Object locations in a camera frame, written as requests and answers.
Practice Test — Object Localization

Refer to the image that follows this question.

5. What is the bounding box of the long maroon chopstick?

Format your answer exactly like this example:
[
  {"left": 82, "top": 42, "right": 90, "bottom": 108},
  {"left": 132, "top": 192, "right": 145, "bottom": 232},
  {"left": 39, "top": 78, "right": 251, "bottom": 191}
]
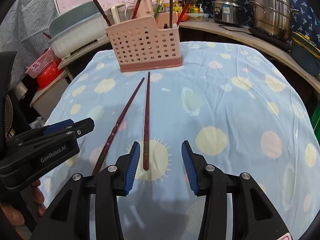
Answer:
[{"left": 92, "top": 77, "right": 145, "bottom": 176}]

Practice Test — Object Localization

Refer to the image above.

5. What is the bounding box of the dark maroon chopstick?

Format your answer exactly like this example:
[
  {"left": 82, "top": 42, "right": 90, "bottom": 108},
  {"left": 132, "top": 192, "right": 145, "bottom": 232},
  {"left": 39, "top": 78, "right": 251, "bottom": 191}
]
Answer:
[{"left": 143, "top": 72, "right": 151, "bottom": 171}]

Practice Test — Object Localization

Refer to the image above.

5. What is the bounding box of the dark red chopstick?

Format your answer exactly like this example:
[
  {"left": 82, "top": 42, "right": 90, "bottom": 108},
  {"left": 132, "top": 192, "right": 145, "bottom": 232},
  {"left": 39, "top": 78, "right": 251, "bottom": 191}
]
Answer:
[{"left": 92, "top": 0, "right": 112, "bottom": 27}]

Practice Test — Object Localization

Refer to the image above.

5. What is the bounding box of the green chopstick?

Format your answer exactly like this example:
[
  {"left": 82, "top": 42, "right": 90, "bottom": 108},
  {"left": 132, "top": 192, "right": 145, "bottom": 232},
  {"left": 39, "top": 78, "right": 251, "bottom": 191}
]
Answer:
[{"left": 154, "top": 0, "right": 164, "bottom": 18}]

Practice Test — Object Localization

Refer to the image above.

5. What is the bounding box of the bright red chopstick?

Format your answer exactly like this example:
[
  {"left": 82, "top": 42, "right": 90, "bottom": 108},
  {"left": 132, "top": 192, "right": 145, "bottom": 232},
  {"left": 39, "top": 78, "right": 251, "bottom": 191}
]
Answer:
[{"left": 176, "top": 0, "right": 191, "bottom": 26}]

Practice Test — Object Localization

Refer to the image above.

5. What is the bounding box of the brown maroon chopstick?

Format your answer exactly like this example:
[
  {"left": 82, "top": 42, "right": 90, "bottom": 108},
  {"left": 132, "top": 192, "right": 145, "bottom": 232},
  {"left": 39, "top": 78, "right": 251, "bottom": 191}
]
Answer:
[{"left": 169, "top": 0, "right": 173, "bottom": 28}]

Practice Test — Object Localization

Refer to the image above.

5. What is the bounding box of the person's left hand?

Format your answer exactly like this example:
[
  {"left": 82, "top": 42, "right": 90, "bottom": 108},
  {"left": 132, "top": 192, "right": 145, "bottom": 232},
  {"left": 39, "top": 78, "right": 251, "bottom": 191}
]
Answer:
[{"left": 1, "top": 179, "right": 46, "bottom": 232}]

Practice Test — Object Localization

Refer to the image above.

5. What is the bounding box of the light blue patterned tablecloth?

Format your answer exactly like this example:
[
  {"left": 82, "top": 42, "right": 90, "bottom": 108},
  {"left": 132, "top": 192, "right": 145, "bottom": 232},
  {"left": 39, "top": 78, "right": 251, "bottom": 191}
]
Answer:
[{"left": 40, "top": 42, "right": 319, "bottom": 239}]

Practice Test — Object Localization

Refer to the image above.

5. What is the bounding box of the red plastic basin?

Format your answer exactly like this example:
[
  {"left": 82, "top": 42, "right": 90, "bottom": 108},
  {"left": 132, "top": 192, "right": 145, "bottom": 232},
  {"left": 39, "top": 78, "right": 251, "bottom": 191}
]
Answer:
[{"left": 36, "top": 59, "right": 63, "bottom": 90}]

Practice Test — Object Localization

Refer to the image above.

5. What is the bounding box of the pink plastic basket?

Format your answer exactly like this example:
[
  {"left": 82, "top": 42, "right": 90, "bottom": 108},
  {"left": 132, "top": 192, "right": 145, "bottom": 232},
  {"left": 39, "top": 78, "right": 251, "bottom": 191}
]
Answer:
[{"left": 25, "top": 48, "right": 55, "bottom": 79}]

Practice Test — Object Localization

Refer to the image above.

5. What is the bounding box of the white dish drainer tub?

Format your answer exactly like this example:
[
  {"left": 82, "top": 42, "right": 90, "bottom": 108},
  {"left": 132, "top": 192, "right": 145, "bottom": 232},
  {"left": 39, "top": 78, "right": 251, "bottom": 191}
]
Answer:
[{"left": 49, "top": 1, "right": 107, "bottom": 59}]

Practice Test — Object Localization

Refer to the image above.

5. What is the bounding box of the pink perforated utensil holder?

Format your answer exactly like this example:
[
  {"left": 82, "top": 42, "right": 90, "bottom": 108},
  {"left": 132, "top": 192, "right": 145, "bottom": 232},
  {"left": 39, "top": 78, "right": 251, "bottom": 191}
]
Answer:
[{"left": 106, "top": 12, "right": 183, "bottom": 72}]

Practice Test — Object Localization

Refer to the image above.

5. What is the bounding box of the black induction cooktop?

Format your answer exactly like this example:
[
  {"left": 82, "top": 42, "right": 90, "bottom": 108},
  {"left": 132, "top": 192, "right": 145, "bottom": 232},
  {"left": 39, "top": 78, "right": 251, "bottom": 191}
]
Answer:
[{"left": 248, "top": 28, "right": 291, "bottom": 52}]

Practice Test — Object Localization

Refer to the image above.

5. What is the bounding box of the yellow green bowl stack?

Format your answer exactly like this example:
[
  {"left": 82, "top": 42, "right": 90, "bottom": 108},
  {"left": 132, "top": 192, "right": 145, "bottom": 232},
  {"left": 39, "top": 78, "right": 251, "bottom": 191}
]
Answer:
[{"left": 291, "top": 32, "right": 320, "bottom": 78}]

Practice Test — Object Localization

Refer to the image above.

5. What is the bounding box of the clear food container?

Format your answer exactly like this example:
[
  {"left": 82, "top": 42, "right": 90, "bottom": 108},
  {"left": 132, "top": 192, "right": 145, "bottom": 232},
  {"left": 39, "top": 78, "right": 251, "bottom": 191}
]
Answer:
[{"left": 187, "top": 13, "right": 209, "bottom": 22}]

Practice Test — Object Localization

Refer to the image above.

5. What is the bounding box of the white small appliance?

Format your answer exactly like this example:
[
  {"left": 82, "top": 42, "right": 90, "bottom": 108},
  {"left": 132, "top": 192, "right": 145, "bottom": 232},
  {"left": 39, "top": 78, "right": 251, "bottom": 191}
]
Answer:
[{"left": 106, "top": 4, "right": 130, "bottom": 25}]

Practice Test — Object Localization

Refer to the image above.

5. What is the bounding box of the steel rice cooker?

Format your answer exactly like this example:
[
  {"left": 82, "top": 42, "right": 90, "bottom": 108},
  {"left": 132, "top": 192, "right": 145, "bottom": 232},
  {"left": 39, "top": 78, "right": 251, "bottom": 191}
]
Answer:
[{"left": 212, "top": 0, "right": 245, "bottom": 25}]

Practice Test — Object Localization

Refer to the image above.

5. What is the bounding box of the pink electric kettle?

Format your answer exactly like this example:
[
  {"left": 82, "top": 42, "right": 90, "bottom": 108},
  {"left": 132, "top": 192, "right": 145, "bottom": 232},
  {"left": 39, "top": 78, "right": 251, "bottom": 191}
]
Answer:
[{"left": 136, "top": 0, "right": 153, "bottom": 18}]

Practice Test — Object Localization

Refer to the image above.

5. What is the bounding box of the steel steamer pot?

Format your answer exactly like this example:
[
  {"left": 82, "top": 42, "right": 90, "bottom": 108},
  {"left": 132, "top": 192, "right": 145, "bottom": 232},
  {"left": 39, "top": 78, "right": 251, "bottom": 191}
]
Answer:
[{"left": 248, "top": 0, "right": 300, "bottom": 42}]

